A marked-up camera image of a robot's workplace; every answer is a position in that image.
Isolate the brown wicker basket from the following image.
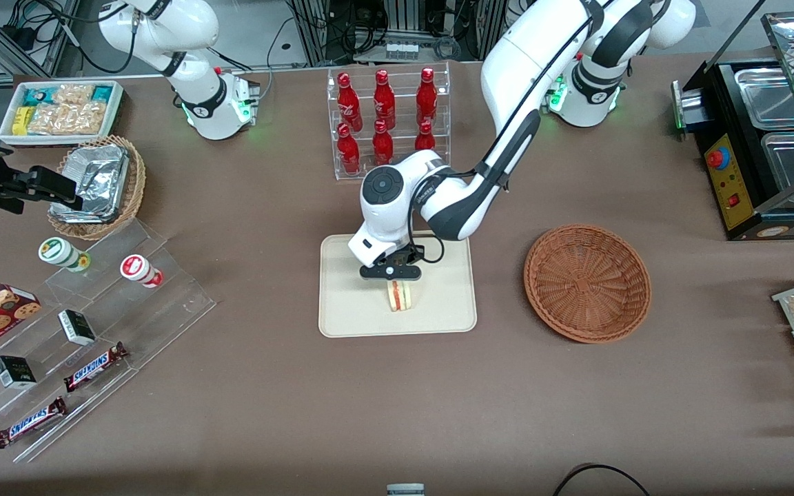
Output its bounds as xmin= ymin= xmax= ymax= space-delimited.
xmin=524 ymin=224 xmax=652 ymax=344

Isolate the black looped cable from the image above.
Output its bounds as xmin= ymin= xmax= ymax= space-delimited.
xmin=551 ymin=463 xmax=653 ymax=496

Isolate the clear acrylic tiered stand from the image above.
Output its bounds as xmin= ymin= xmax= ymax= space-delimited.
xmin=0 ymin=218 xmax=218 ymax=464

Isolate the white snack bin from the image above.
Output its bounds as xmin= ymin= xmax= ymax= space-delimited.
xmin=0 ymin=80 xmax=125 ymax=148

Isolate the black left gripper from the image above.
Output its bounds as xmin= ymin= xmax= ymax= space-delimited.
xmin=359 ymin=247 xmax=426 ymax=290

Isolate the Snickers bar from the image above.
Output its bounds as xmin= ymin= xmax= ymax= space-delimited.
xmin=63 ymin=342 xmax=128 ymax=393
xmin=0 ymin=396 xmax=68 ymax=450

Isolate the triangular sandwich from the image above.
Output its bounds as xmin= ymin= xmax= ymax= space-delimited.
xmin=386 ymin=279 xmax=417 ymax=313

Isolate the light wicker basket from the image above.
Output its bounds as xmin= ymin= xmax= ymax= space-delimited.
xmin=47 ymin=134 xmax=147 ymax=241

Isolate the silver foil wrapped food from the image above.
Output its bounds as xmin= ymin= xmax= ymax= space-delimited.
xmin=50 ymin=144 xmax=130 ymax=223

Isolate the green lid cup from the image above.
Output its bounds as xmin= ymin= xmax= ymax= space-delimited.
xmin=38 ymin=236 xmax=92 ymax=273

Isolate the red lid cup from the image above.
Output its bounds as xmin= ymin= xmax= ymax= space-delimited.
xmin=119 ymin=254 xmax=164 ymax=289

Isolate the black hot food warmer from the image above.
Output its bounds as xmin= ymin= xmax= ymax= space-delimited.
xmin=671 ymin=0 xmax=794 ymax=242

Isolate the cream rectangular tray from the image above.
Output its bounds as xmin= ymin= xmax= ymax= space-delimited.
xmin=318 ymin=233 xmax=478 ymax=340

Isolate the small dark box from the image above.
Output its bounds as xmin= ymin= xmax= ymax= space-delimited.
xmin=0 ymin=355 xmax=38 ymax=389
xmin=57 ymin=309 xmax=97 ymax=347

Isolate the clear acrylic bottle rack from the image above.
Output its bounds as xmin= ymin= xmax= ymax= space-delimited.
xmin=327 ymin=61 xmax=452 ymax=182

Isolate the large clear bag of crackers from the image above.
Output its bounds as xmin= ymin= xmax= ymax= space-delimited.
xmin=28 ymin=102 xmax=107 ymax=136

